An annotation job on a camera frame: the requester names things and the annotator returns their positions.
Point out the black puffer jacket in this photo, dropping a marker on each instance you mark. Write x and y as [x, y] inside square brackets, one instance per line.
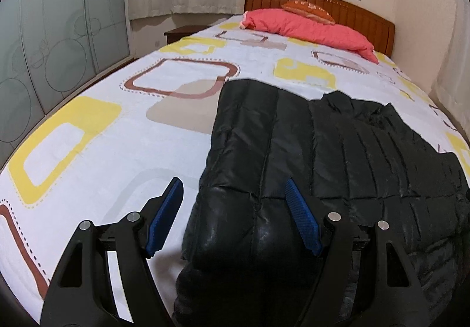
[246, 263]

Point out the patterned white bed sheet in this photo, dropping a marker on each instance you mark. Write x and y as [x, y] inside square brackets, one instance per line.
[96, 201]

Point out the cream side curtain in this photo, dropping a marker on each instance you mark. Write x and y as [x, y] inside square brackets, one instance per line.
[450, 89]

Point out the wooden nightstand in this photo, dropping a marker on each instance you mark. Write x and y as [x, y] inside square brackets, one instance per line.
[178, 33]

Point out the pink folded quilt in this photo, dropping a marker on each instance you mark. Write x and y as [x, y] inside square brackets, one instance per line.
[278, 21]

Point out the frosted glass wardrobe doors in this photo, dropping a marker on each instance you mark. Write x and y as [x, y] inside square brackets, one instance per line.
[49, 49]

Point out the orange small pillow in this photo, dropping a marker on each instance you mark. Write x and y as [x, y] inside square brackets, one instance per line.
[308, 10]

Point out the wooden headboard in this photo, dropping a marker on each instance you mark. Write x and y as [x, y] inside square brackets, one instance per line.
[378, 30]

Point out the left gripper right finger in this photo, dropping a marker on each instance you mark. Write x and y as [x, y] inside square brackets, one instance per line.
[364, 276]

